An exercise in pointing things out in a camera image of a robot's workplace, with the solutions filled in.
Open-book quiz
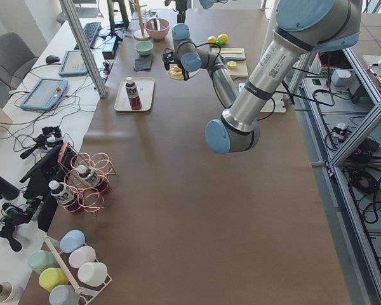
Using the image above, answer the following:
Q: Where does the cream rabbit tray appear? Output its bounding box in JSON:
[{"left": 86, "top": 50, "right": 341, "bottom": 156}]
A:
[{"left": 114, "top": 77, "right": 155, "bottom": 112}]

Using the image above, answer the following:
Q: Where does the upper yellow lemon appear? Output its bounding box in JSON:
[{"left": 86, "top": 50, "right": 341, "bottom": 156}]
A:
[{"left": 207, "top": 36, "right": 217, "bottom": 44}]

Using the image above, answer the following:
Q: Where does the half lemon slice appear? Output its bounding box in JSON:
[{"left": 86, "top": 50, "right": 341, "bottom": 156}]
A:
[{"left": 227, "top": 61, "right": 237, "bottom": 70}]

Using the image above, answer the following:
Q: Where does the steel tumbler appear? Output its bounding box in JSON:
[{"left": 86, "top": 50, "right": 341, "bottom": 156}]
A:
[{"left": 0, "top": 281, "right": 24, "bottom": 304}]

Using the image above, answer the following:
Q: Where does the yellow lemon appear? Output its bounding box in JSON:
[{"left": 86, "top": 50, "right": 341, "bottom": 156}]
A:
[
  {"left": 207, "top": 36, "right": 217, "bottom": 44},
  {"left": 217, "top": 33, "right": 229, "bottom": 45}
]

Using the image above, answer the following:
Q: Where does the green cup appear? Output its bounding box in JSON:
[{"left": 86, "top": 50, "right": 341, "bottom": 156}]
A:
[{"left": 27, "top": 250, "right": 59, "bottom": 274}]

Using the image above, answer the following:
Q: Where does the blue cup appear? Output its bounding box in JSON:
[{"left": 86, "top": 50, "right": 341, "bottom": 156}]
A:
[{"left": 60, "top": 229, "right": 85, "bottom": 253}]

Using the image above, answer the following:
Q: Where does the near teach pendant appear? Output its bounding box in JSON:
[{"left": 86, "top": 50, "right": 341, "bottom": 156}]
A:
[{"left": 20, "top": 78, "right": 68, "bottom": 111}]

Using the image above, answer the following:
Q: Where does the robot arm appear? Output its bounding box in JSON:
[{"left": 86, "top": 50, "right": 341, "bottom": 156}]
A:
[
  {"left": 174, "top": 0, "right": 227, "bottom": 24},
  {"left": 163, "top": 0, "right": 363, "bottom": 154}
]

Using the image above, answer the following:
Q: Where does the far teach pendant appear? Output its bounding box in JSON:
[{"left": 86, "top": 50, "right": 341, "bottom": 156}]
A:
[{"left": 58, "top": 50, "right": 88, "bottom": 77}]

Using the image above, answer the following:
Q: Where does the white round plate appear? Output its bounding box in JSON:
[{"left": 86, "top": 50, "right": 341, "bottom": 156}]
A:
[{"left": 165, "top": 65, "right": 200, "bottom": 81}]

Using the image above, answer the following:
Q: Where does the aluminium frame post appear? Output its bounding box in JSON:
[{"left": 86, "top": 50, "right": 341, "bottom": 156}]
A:
[{"left": 60, "top": 0, "right": 107, "bottom": 98}]

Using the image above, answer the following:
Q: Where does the black computer mouse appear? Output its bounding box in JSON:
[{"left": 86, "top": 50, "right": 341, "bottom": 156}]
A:
[{"left": 46, "top": 55, "right": 60, "bottom": 64}]

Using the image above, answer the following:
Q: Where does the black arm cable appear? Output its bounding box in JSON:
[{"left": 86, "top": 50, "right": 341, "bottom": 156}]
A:
[{"left": 163, "top": 39, "right": 336, "bottom": 121}]

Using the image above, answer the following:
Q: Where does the black keyboard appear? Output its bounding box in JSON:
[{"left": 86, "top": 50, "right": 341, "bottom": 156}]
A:
[{"left": 83, "top": 22, "right": 102, "bottom": 49}]

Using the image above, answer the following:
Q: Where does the grey folded cloth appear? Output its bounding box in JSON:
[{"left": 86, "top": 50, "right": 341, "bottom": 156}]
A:
[{"left": 133, "top": 58, "right": 153, "bottom": 71}]

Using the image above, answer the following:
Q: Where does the grey cup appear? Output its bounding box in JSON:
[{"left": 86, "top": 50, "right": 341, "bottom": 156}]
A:
[{"left": 49, "top": 285, "right": 79, "bottom": 305}]

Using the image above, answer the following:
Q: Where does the pink bowl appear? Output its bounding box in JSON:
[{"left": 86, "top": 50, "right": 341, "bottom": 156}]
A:
[{"left": 145, "top": 17, "right": 170, "bottom": 40}]

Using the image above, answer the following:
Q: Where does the aluminium side frame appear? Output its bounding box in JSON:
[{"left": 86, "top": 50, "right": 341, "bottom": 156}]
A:
[{"left": 287, "top": 42, "right": 381, "bottom": 304}]

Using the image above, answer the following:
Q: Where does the dark tea bottle on tray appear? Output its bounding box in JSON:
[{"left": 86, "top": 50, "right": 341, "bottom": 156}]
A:
[{"left": 125, "top": 77, "right": 142, "bottom": 110}]

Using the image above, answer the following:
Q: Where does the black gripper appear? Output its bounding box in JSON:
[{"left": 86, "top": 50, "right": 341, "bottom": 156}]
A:
[{"left": 163, "top": 52, "right": 180, "bottom": 71}]

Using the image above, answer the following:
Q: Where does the wooden stand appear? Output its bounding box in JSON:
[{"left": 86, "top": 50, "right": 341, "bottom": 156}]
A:
[{"left": 130, "top": 0, "right": 150, "bottom": 41}]

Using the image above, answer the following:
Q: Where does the pink cup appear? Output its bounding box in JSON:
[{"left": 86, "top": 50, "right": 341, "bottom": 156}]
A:
[{"left": 69, "top": 245, "right": 96, "bottom": 269}]

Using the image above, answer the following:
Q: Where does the wooden cutting board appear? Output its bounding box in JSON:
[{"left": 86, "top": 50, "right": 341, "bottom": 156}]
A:
[{"left": 219, "top": 48, "right": 248, "bottom": 78}]

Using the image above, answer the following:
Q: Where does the twisted glazed donut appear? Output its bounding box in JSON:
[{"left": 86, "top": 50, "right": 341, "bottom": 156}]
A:
[{"left": 167, "top": 64, "right": 184, "bottom": 79}]

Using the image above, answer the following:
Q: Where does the steel scoop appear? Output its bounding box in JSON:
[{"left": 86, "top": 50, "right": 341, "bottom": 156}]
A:
[{"left": 149, "top": 17, "right": 161, "bottom": 31}]

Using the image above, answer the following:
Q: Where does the copper wire bottle rack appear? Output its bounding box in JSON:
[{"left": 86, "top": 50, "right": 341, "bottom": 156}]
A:
[{"left": 57, "top": 143, "right": 115, "bottom": 216}]

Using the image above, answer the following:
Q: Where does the yellow cup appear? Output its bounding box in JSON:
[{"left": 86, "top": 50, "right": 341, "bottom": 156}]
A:
[{"left": 39, "top": 268, "right": 69, "bottom": 292}]

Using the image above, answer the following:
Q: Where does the steel cylindrical muddler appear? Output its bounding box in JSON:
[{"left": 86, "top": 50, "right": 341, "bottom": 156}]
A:
[{"left": 222, "top": 54, "right": 246, "bottom": 61}]

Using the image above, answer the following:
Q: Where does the green bowl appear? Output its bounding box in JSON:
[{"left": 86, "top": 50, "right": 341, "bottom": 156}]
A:
[{"left": 135, "top": 41, "right": 154, "bottom": 56}]

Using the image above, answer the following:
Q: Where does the white cup rack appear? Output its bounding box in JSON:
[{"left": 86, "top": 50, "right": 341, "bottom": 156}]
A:
[{"left": 44, "top": 236, "right": 113, "bottom": 304}]

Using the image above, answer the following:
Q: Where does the yellow plastic knife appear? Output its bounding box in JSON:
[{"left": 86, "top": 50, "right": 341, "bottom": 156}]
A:
[{"left": 211, "top": 48, "right": 243, "bottom": 54}]

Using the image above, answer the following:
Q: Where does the grey office chair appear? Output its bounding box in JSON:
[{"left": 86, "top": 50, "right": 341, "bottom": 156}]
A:
[{"left": 0, "top": 32, "right": 38, "bottom": 107}]

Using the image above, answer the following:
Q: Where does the lower yellow lemon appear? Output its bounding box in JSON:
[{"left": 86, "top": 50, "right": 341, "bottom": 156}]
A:
[{"left": 217, "top": 33, "right": 229, "bottom": 45}]

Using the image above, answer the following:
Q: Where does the dark bottle in rack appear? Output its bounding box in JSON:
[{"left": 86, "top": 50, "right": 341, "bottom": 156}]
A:
[{"left": 76, "top": 165, "right": 109, "bottom": 194}]

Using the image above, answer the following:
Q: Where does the white cup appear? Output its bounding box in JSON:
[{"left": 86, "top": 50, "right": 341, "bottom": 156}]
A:
[{"left": 77, "top": 262, "right": 108, "bottom": 287}]

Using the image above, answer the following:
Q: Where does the teach pendant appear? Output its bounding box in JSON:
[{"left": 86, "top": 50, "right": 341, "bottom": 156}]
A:
[
  {"left": 58, "top": 50, "right": 88, "bottom": 77},
  {"left": 20, "top": 78, "right": 68, "bottom": 111}
]

